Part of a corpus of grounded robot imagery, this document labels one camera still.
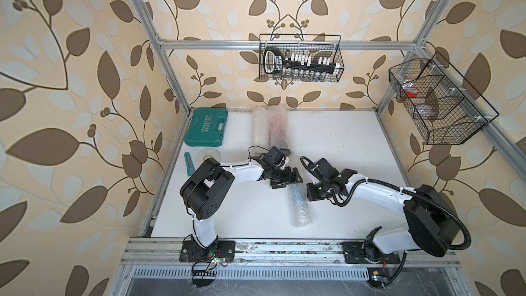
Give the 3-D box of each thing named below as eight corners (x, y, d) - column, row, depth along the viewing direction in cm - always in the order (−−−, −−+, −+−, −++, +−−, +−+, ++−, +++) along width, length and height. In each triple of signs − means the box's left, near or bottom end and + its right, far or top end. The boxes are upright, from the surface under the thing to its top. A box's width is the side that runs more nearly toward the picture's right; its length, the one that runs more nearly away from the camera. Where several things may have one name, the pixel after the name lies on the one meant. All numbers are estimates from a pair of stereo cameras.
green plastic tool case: (184, 146, 105) (181, 142, 102) (195, 112, 121) (193, 107, 118) (221, 146, 105) (220, 142, 102) (228, 112, 121) (227, 107, 118)
